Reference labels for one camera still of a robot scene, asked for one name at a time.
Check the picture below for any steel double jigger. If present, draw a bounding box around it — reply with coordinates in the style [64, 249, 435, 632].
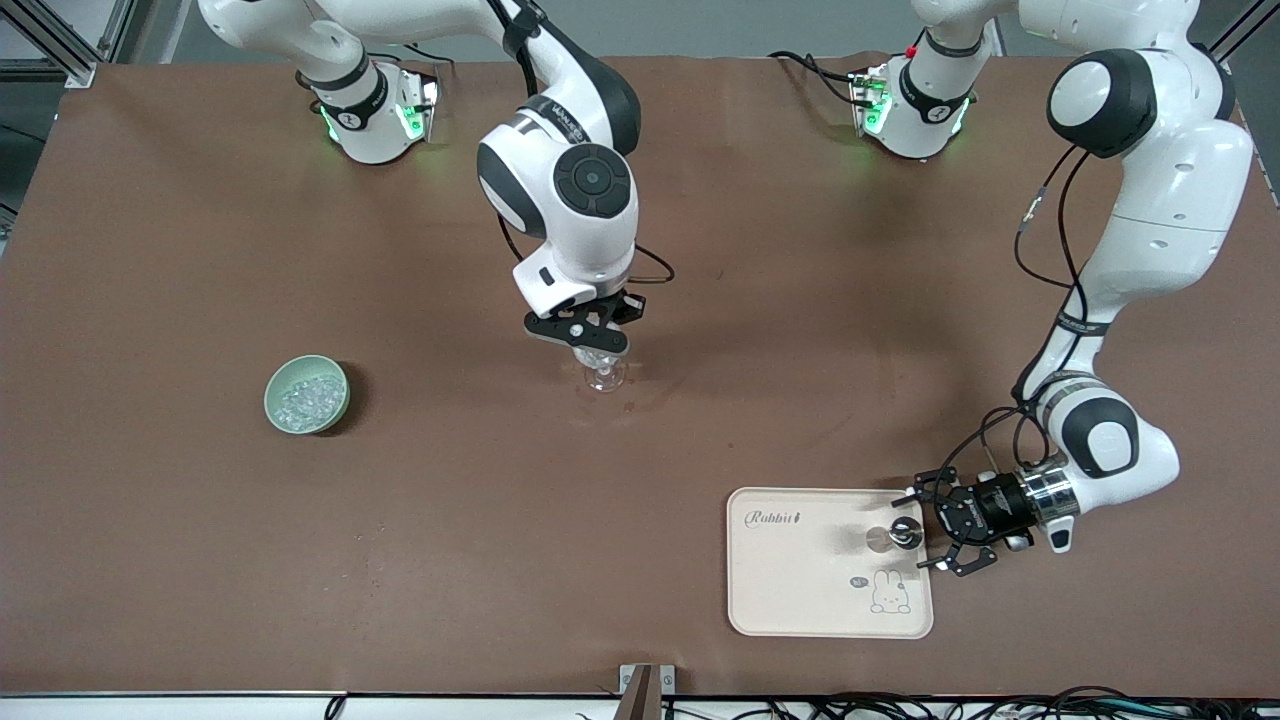
[864, 514, 927, 555]

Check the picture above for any clear ice cubes pile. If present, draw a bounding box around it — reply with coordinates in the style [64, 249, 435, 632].
[279, 370, 346, 429]

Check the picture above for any clear stemmed wine glass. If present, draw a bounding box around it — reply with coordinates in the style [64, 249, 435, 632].
[572, 345, 629, 393]

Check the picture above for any cream rabbit print tray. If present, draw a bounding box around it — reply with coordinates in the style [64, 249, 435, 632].
[726, 487, 935, 640]

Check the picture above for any large table cover mat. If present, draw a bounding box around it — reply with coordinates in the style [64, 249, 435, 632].
[0, 52, 1280, 698]

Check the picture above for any pale green ceramic bowl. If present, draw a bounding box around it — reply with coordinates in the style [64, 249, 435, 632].
[263, 354, 352, 437]

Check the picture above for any black cable bundle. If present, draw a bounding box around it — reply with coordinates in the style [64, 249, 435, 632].
[575, 685, 1280, 720]

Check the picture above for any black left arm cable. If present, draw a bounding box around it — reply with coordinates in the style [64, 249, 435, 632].
[938, 145, 1097, 493]

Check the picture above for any black base cable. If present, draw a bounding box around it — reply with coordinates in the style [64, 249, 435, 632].
[380, 44, 443, 113]
[767, 48, 873, 107]

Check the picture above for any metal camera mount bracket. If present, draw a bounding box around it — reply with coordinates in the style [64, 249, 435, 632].
[618, 663, 676, 720]

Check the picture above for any aluminium frame profile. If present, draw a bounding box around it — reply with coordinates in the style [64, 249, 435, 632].
[0, 0, 136, 87]

